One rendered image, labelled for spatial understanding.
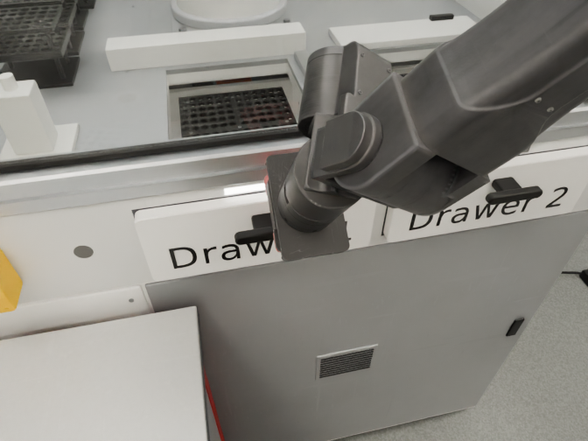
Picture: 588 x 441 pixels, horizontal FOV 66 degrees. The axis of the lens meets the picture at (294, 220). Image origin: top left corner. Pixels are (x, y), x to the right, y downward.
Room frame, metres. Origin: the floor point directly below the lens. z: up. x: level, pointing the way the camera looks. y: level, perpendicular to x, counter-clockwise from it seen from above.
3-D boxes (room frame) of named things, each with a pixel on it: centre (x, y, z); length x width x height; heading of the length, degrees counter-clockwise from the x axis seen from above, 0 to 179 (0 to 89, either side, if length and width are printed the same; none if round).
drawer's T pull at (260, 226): (0.37, 0.03, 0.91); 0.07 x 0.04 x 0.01; 103
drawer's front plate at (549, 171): (0.47, -0.27, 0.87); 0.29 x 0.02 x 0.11; 103
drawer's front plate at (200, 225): (0.40, 0.04, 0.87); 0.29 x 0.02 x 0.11; 103
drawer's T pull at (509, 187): (0.44, -0.27, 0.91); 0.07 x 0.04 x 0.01; 103
